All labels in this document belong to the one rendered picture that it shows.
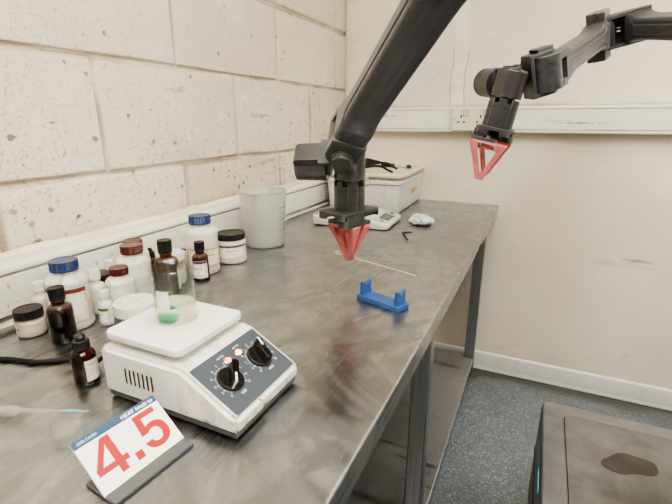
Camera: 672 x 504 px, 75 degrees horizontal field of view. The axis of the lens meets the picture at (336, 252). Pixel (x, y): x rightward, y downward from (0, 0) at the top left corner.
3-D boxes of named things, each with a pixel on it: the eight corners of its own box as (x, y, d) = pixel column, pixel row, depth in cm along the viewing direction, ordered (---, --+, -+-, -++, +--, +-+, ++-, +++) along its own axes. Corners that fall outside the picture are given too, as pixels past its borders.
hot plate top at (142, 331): (245, 317, 58) (244, 310, 58) (178, 360, 48) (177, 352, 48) (176, 301, 63) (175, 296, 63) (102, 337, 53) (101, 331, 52)
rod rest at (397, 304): (409, 308, 80) (410, 289, 79) (398, 314, 78) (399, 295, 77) (367, 293, 87) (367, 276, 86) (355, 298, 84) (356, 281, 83)
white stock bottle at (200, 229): (184, 268, 101) (179, 213, 98) (216, 263, 105) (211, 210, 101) (191, 278, 95) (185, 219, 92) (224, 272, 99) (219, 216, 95)
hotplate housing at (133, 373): (299, 381, 58) (297, 325, 56) (237, 444, 46) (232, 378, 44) (172, 345, 67) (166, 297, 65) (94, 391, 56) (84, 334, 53)
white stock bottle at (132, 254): (162, 296, 85) (155, 242, 82) (133, 307, 80) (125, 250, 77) (142, 290, 88) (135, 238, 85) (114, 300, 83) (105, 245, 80)
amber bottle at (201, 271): (197, 276, 96) (193, 239, 94) (212, 276, 96) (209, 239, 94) (191, 281, 93) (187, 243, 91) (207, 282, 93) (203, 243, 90)
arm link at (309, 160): (350, 157, 70) (356, 114, 73) (280, 156, 72) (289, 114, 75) (358, 196, 81) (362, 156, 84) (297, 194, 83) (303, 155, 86)
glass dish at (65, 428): (63, 461, 44) (59, 443, 44) (44, 437, 48) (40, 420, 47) (118, 433, 48) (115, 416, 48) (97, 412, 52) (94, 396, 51)
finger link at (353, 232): (326, 258, 86) (326, 211, 83) (351, 251, 91) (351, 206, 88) (353, 266, 81) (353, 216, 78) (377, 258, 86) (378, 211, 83)
